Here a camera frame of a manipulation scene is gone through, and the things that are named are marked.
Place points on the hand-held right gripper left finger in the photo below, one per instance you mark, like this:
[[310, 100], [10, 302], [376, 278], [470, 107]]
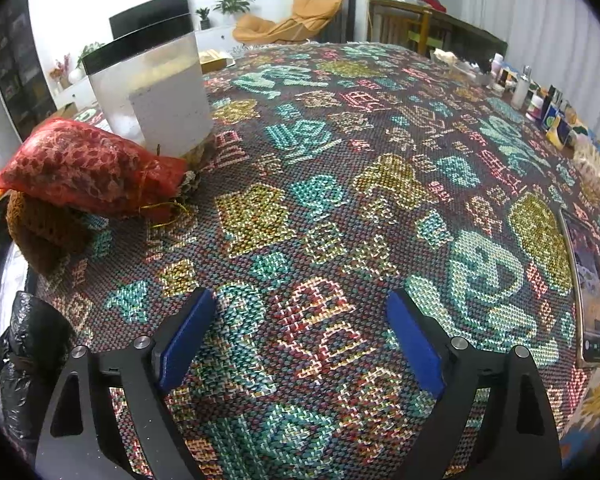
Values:
[[187, 340]]

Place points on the white round vase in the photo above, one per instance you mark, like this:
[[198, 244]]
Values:
[[76, 75]]

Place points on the leafy green plant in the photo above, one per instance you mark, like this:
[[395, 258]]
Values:
[[89, 52]]

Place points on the orange lounge chair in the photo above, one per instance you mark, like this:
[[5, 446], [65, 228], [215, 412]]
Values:
[[280, 27]]

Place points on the dark glass bookcase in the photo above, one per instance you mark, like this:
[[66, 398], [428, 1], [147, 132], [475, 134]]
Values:
[[15, 70]]

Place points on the colourful woven blanket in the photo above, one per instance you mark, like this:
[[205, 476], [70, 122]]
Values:
[[330, 185]]

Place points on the colourful packets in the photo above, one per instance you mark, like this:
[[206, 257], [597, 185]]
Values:
[[560, 122]]

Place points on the brown knitted pouch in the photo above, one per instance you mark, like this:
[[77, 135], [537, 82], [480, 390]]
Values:
[[40, 235]]

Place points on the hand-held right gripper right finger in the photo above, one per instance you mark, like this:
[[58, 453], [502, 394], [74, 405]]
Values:
[[415, 345]]

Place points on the small plant in dark pot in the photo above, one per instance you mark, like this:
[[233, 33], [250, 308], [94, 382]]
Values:
[[203, 19]]

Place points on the black plastic bag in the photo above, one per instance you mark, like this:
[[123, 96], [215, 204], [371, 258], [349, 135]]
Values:
[[30, 330]]

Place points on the dark wooden chair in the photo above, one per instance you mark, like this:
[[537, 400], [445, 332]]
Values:
[[395, 22]]

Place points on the white jar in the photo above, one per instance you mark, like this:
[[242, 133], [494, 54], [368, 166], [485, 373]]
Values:
[[536, 107]]

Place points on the smartphone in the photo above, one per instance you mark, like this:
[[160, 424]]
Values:
[[587, 280]]

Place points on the large green potted plant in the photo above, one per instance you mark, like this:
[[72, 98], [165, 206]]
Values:
[[232, 4]]

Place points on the black television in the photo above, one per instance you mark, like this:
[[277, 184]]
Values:
[[145, 15]]

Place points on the red cloth item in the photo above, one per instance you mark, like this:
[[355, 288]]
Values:
[[432, 2]]

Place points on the red flower bouquet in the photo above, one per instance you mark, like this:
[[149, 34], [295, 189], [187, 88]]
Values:
[[61, 70]]

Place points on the yellow flat box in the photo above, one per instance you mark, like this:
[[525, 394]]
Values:
[[216, 61]]

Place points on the translucent container with black lid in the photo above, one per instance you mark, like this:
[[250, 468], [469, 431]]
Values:
[[165, 100]]

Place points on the red mesh bag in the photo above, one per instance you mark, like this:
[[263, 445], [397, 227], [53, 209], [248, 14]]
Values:
[[80, 170]]

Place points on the white spray bottle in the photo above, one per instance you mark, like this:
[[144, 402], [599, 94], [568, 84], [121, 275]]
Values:
[[522, 91]]

